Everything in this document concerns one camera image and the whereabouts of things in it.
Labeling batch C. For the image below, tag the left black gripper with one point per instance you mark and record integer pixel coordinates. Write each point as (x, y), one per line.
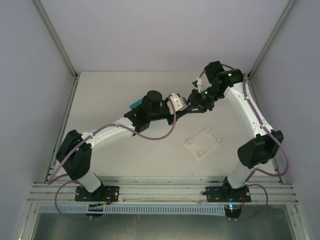
(171, 116)

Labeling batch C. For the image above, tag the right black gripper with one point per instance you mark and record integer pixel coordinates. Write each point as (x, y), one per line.
(197, 98)

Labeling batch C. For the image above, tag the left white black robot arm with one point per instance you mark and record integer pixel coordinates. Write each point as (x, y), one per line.
(75, 152)

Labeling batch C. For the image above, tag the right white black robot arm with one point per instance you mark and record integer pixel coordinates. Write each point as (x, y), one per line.
(263, 141)

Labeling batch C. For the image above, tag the teal plastic bin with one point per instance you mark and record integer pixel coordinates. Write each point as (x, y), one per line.
(136, 104)

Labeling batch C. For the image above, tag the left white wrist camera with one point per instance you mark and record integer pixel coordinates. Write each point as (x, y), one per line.
(176, 103)

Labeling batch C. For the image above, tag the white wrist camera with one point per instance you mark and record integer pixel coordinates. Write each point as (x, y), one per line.
(176, 103)
(198, 84)

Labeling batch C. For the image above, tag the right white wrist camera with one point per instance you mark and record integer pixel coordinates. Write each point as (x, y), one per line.
(198, 84)

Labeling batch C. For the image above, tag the white peg base plate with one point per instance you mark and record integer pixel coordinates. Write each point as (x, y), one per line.
(202, 145)

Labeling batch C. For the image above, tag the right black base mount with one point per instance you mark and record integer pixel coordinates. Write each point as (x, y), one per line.
(225, 193)

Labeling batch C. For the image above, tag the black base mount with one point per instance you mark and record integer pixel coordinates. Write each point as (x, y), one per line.
(225, 193)
(104, 193)

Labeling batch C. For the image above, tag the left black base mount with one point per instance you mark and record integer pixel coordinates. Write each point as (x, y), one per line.
(104, 193)

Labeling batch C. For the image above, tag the light blue cable duct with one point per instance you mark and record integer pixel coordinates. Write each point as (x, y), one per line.
(134, 209)

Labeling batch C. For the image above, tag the right aluminium corner post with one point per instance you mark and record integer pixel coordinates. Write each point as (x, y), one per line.
(284, 16)

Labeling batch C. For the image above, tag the aluminium corner post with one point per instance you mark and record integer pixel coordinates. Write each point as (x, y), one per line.
(284, 16)
(40, 8)

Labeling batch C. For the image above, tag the left aluminium corner post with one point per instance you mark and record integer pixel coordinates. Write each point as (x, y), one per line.
(40, 8)

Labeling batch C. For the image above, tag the aluminium rail frame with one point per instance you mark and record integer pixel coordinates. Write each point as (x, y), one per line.
(166, 190)

